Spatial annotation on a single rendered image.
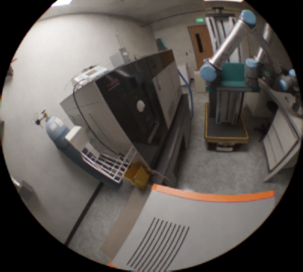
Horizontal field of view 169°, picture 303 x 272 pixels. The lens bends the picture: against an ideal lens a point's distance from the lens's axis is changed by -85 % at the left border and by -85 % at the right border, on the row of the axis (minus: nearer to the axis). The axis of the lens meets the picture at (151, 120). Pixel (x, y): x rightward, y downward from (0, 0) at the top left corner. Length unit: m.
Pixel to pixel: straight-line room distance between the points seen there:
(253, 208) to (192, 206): 0.18
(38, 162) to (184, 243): 1.52
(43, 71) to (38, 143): 0.85
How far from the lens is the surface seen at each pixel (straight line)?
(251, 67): 1.20
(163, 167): 0.80
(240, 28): 0.89
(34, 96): 1.48
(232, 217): 0.34
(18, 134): 1.51
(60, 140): 1.12
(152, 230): 0.33
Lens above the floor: 1.44
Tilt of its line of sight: 35 degrees down
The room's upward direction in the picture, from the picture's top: 22 degrees counter-clockwise
